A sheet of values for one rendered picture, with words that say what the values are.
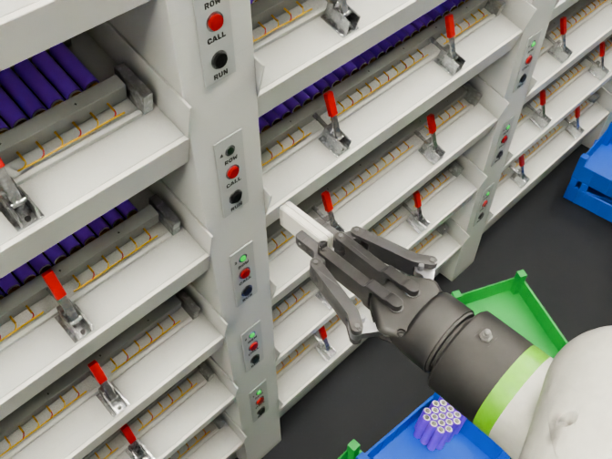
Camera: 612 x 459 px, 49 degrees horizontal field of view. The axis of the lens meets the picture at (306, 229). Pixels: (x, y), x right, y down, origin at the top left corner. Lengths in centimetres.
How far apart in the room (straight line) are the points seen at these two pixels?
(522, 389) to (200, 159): 40
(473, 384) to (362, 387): 100
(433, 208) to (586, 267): 60
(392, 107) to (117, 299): 50
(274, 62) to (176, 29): 19
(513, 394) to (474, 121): 83
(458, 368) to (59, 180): 41
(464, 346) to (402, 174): 65
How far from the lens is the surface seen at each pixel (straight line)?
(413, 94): 109
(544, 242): 195
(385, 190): 121
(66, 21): 59
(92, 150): 71
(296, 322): 127
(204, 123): 73
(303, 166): 96
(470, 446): 158
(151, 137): 72
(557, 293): 185
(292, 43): 83
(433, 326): 64
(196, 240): 87
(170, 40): 65
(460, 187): 152
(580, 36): 166
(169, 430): 119
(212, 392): 121
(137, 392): 101
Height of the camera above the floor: 143
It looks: 50 degrees down
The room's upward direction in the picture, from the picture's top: straight up
